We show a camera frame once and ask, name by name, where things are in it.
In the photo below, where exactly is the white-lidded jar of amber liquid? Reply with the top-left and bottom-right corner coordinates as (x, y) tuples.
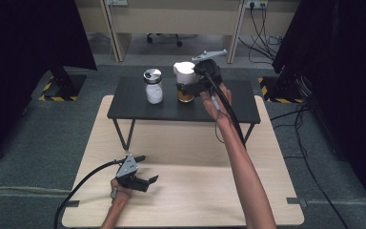
(173, 61), (198, 104)

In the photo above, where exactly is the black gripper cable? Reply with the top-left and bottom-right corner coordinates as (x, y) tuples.
(202, 70), (247, 150)
(53, 157), (126, 229)

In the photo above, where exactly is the office chair base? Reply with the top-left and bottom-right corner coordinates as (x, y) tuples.
(145, 32), (184, 49)

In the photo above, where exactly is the grey tape piece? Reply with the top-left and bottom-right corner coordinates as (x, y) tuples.
(286, 197), (308, 208)
(56, 199), (81, 211)

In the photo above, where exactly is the beige office desk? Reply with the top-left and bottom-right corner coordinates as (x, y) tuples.
(74, 0), (301, 65)

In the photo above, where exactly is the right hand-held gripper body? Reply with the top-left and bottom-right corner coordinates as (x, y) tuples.
(192, 48), (229, 96)

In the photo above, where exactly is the black shelf with metal legs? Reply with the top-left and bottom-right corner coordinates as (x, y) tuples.
(106, 75), (262, 155)

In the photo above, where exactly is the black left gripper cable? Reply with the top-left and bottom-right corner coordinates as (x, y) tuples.
(53, 157), (126, 229)

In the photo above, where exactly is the glass shaker with metal lid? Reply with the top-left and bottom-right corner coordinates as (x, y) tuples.
(142, 68), (165, 105)

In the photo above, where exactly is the black floor cable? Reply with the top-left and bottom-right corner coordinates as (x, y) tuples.
(269, 103), (351, 229)

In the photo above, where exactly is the black stand with hazard tape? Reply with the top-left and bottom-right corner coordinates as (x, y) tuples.
(257, 74), (305, 105)
(37, 65), (88, 102)

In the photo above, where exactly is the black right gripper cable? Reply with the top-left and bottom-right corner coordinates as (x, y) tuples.
(202, 70), (247, 150)

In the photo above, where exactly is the person's left hand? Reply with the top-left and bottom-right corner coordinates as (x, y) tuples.
(110, 177), (134, 205)

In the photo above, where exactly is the black socket cable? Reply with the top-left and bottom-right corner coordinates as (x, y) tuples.
(237, 1), (284, 65)

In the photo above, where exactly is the person's right hand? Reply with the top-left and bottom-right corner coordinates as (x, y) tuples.
(199, 81), (233, 124)

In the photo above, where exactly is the black curtain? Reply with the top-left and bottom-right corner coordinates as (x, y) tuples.
(0, 0), (98, 167)
(272, 0), (366, 220)

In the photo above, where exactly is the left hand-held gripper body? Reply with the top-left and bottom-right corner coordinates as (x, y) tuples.
(116, 155), (151, 193)

